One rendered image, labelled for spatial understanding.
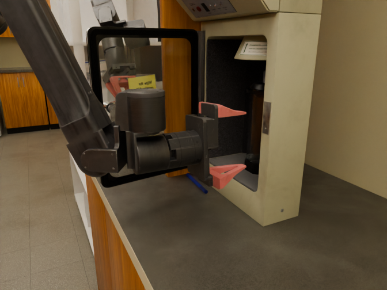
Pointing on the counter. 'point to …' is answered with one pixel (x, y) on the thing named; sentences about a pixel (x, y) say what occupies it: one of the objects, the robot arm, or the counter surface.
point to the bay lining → (230, 92)
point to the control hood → (250, 6)
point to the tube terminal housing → (278, 104)
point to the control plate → (209, 7)
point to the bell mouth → (253, 48)
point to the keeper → (266, 117)
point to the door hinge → (201, 67)
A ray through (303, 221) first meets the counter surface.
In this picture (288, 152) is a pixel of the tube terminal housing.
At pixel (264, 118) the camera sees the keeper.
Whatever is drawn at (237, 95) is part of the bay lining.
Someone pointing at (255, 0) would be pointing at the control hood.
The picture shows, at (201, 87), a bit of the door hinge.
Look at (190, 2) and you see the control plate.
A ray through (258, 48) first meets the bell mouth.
